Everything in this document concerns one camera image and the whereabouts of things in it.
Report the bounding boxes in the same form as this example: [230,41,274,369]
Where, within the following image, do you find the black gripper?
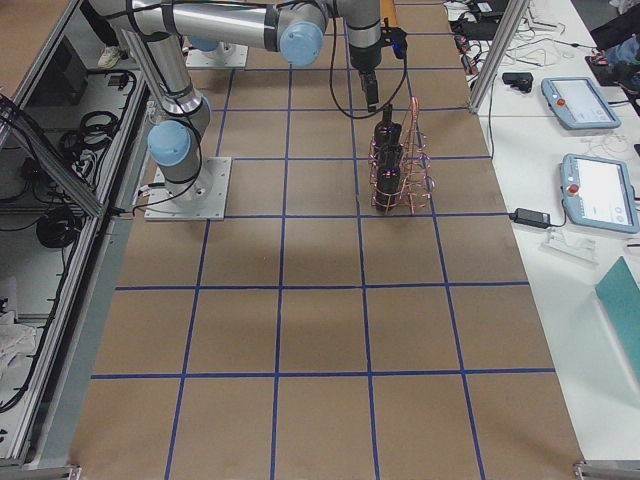
[348,18,406,111]

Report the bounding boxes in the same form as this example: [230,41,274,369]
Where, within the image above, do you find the dark wine bottle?
[377,144,403,175]
[373,103,401,152]
[374,167,401,214]

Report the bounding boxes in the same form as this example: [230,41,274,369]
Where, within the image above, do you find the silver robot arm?
[91,1,407,118]

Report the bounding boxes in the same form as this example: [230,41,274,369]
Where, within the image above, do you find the black power adapter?
[509,208,551,229]

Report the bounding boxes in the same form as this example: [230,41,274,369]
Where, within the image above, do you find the teach pendant far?
[541,77,621,130]

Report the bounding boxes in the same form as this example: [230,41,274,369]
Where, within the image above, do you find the teach pendant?
[560,154,639,234]
[541,77,621,130]

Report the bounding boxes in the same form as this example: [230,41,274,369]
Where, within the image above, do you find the teach pendant near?
[560,154,639,234]

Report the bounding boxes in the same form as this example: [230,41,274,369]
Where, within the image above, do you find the teal notebook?
[596,257,639,355]

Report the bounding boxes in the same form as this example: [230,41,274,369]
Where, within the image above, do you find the copper wire wine basket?
[369,96,435,215]

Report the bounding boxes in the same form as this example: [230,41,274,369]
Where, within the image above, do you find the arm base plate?
[186,43,249,70]
[144,157,232,222]

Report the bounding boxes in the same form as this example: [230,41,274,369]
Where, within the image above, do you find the aluminium frame post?
[468,0,529,114]

